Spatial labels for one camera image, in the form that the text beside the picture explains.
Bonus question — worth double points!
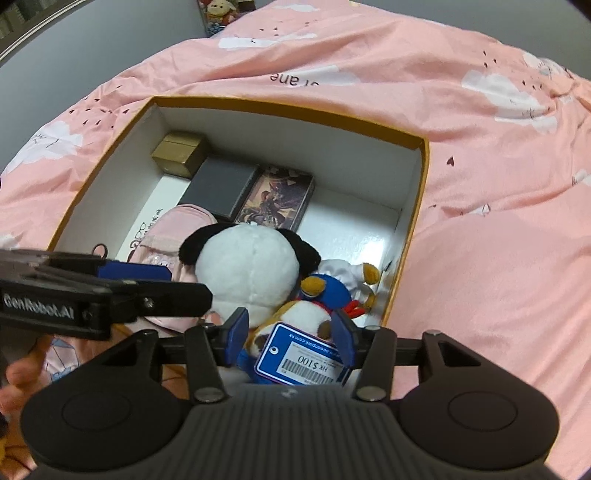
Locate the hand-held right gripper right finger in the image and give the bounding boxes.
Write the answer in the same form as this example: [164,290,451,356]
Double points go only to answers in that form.
[331,308,502,403]

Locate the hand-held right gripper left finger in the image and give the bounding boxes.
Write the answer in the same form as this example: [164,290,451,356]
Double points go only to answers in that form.
[87,307,250,405]

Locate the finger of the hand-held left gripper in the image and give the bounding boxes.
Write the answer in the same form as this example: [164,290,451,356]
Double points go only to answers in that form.
[98,261,175,282]
[110,279,214,325]

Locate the blue white price tag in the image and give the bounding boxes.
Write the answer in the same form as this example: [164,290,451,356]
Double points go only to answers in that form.
[254,323,349,386]

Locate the brown white plush toy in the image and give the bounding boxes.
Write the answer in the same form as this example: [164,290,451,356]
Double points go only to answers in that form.
[238,300,333,384]

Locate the panda plush toy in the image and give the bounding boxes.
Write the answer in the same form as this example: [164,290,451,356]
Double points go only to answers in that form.
[179,223,321,326]

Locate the orange cardboard box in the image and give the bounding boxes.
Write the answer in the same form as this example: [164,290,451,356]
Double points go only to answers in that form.
[47,95,431,328]

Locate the person's left hand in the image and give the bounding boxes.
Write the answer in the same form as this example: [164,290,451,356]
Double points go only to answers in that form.
[0,336,53,417]

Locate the pink patterned clothing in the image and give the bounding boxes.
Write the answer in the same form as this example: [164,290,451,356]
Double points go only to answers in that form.
[46,337,121,384]

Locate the white printed flat box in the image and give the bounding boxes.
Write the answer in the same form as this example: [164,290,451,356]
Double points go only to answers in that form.
[115,173,192,264]

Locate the grey flat box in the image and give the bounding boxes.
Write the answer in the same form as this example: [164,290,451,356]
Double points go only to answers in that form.
[178,155,259,220]

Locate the small gold box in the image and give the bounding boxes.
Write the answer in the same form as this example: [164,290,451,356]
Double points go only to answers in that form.
[151,131,209,180]

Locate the illustrated card box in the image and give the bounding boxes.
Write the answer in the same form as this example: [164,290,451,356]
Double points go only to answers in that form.
[233,166,315,232]

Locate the pink cloud print blanket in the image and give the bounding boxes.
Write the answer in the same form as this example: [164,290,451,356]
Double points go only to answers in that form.
[0,0,591,467]

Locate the stuffed dolls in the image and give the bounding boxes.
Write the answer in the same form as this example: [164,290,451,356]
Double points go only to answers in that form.
[198,0,257,38]

